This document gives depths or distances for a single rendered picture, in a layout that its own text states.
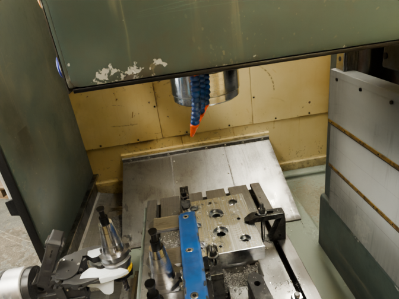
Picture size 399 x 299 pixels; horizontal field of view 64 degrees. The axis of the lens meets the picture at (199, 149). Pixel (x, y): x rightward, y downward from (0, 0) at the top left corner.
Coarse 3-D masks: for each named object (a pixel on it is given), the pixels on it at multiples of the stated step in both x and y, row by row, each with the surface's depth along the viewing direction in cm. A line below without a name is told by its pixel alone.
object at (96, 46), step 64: (64, 0) 36; (128, 0) 37; (192, 0) 37; (256, 0) 38; (320, 0) 39; (384, 0) 40; (64, 64) 39; (128, 64) 40; (192, 64) 40; (256, 64) 42
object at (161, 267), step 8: (160, 248) 54; (152, 256) 54; (160, 256) 54; (168, 256) 56; (152, 264) 54; (160, 264) 54; (168, 264) 55; (152, 272) 55; (160, 272) 54; (168, 272) 55; (160, 280) 55; (168, 280) 55
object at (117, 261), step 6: (126, 240) 67; (126, 246) 66; (102, 252) 66; (126, 252) 64; (102, 258) 63; (108, 258) 63; (114, 258) 62; (120, 258) 63; (126, 258) 64; (102, 264) 64; (108, 264) 64; (114, 264) 63; (120, 264) 63
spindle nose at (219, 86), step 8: (216, 72) 66; (224, 72) 67; (232, 72) 68; (176, 80) 69; (184, 80) 67; (216, 80) 67; (224, 80) 67; (232, 80) 69; (176, 88) 70; (184, 88) 68; (216, 88) 67; (224, 88) 68; (232, 88) 69; (176, 96) 71; (184, 96) 69; (216, 96) 68; (224, 96) 69; (232, 96) 70; (184, 104) 70
